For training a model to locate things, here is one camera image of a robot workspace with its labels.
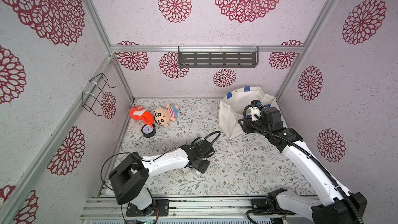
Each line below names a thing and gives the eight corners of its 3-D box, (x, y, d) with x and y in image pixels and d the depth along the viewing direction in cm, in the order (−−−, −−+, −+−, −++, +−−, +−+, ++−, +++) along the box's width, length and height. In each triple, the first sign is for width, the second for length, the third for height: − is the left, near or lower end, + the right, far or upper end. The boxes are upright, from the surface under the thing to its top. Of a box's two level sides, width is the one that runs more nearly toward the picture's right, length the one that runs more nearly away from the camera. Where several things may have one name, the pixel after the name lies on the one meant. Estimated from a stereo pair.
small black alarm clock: (141, 137, 101) (139, 134, 98) (144, 127, 106) (142, 124, 103) (154, 137, 101) (153, 134, 98) (156, 127, 106) (155, 124, 103)
